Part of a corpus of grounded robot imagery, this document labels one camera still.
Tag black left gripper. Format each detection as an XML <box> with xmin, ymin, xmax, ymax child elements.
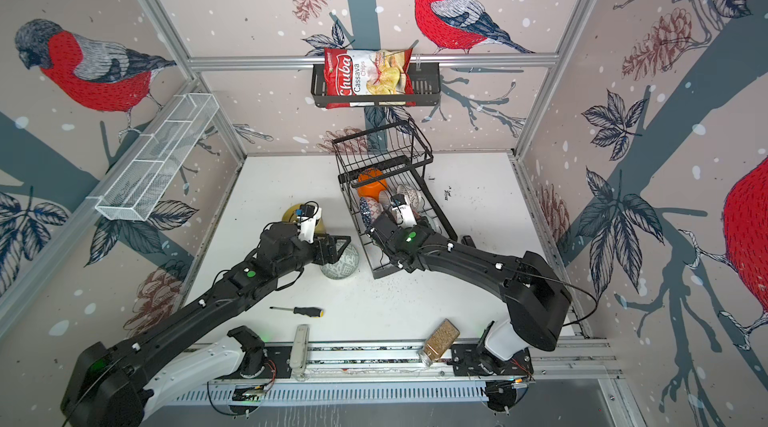
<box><xmin>275</xmin><ymin>230</ymin><xmax>352</xmax><ymax>279</ymax></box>

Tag orange white patterned bowl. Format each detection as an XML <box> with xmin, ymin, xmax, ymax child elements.
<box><xmin>320</xmin><ymin>244</ymin><xmax>360</xmax><ymax>280</ymax></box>

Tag blue triangle patterned bowl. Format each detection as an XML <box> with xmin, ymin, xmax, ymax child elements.
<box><xmin>359</xmin><ymin>196</ymin><xmax>383</xmax><ymax>229</ymax></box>

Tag orange plastic bowl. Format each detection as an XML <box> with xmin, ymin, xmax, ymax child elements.
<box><xmin>356</xmin><ymin>168</ymin><xmax>388</xmax><ymax>201</ymax></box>

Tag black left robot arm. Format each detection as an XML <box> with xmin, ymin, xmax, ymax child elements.
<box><xmin>60</xmin><ymin>222</ymin><xmax>351</xmax><ymax>426</ymax></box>

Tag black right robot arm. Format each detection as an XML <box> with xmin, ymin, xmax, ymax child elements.
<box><xmin>366</xmin><ymin>214</ymin><xmax>572</xmax><ymax>352</ymax></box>

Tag yellow marker cup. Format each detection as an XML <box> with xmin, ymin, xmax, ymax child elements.
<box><xmin>281</xmin><ymin>203</ymin><xmax>328</xmax><ymax>236</ymax></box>

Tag grey metal bar tool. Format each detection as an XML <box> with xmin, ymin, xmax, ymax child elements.
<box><xmin>289</xmin><ymin>324</ymin><xmax>309</xmax><ymax>381</ymax></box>

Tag glass jar of grains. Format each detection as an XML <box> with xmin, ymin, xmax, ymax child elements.
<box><xmin>418</xmin><ymin>319</ymin><xmax>460</xmax><ymax>367</ymax></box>

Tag red cassava chips bag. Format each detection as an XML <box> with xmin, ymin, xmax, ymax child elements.
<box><xmin>323</xmin><ymin>48</ymin><xmax>414</xmax><ymax>98</ymax></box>

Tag yellow black handled screwdriver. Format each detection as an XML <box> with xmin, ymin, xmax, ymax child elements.
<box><xmin>270</xmin><ymin>306</ymin><xmax>324</xmax><ymax>318</ymax></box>

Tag black wire dish rack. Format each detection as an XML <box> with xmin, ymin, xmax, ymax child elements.
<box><xmin>329</xmin><ymin>119</ymin><xmax>458</xmax><ymax>279</ymax></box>

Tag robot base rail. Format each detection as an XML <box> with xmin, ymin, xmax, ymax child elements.
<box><xmin>145</xmin><ymin>339</ymin><xmax>621</xmax><ymax>416</ymax></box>

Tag black wall wire basket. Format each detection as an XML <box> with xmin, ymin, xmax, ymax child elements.
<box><xmin>310</xmin><ymin>63</ymin><xmax>441</xmax><ymax>108</ymax></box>

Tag white mesh wall shelf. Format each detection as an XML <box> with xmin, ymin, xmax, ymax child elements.
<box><xmin>95</xmin><ymin>93</ymin><xmax>219</xmax><ymax>221</ymax></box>

